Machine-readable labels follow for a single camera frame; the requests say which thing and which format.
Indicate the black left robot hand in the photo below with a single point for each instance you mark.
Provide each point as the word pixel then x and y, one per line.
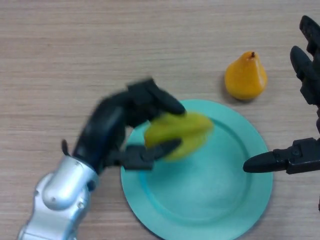
pixel 115 127

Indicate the orange pear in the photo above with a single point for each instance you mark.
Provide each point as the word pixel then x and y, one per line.
pixel 245 77

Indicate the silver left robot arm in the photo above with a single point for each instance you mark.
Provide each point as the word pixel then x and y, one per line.
pixel 60 200

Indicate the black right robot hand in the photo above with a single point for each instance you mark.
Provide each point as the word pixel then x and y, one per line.
pixel 307 75

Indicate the green plate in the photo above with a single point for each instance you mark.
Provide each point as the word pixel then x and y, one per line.
pixel 200 180

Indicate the yellow starfruit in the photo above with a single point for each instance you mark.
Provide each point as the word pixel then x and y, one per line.
pixel 180 135

